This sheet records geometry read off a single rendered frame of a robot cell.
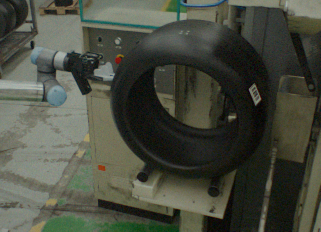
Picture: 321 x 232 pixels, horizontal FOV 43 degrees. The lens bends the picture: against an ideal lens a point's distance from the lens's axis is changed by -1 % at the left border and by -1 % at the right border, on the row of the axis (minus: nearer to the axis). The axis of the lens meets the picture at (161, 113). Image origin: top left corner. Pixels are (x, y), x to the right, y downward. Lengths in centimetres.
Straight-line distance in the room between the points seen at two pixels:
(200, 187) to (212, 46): 64
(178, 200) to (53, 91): 64
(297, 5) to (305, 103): 83
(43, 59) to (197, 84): 64
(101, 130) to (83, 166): 85
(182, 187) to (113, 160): 92
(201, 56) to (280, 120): 51
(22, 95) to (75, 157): 189
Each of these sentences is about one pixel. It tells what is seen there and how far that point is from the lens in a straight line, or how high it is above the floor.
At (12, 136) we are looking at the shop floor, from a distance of 382.
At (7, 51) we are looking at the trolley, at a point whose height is 21.
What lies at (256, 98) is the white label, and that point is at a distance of 133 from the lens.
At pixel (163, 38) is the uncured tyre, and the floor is 145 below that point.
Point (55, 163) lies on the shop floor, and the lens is 335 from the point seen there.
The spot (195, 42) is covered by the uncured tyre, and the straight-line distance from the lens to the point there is 132.
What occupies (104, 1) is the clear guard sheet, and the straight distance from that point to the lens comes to 220.
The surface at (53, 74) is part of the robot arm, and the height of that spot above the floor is 123.
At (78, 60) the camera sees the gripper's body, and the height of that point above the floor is 131.
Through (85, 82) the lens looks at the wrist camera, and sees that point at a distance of 164.
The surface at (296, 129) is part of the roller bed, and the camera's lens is 169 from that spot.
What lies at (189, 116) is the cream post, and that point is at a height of 100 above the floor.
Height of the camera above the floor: 185
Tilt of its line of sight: 28 degrees down
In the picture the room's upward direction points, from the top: straight up
